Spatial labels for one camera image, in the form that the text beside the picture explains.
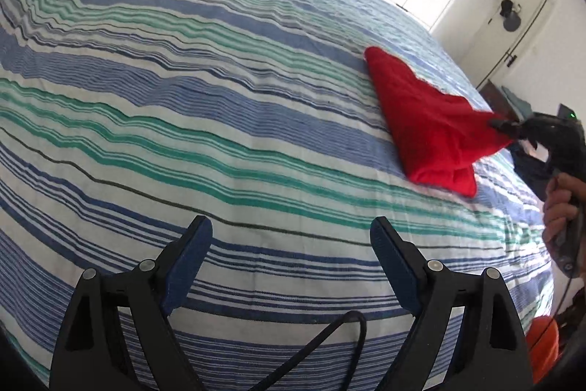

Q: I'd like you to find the orange cloth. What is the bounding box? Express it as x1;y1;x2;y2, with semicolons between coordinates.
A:
526;317;560;383

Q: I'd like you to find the person's right hand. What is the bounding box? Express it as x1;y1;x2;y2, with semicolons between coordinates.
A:
543;173;581;244

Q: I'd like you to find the black hanging item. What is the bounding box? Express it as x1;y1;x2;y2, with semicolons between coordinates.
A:
499;0;523;33

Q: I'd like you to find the white door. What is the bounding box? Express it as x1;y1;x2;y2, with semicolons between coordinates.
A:
476;0;549;88

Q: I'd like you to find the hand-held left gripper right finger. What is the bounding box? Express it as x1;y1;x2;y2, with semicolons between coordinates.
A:
370;216;534;391

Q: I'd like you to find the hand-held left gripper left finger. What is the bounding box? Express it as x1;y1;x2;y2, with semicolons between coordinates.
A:
49;215;214;391

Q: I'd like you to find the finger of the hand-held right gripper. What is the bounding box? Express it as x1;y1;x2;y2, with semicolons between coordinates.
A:
487;118;521;141

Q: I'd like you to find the red sweater with white figure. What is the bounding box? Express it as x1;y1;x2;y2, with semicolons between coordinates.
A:
364;47;518;197

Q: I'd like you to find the black cable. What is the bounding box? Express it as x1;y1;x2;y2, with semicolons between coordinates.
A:
249;311;369;391
548;276;574;330

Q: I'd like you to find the striped bed sheet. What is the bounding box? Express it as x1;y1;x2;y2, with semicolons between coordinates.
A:
0;0;557;391

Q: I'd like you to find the dark wooden dresser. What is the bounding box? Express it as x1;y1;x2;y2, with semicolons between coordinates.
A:
480;80;520;122

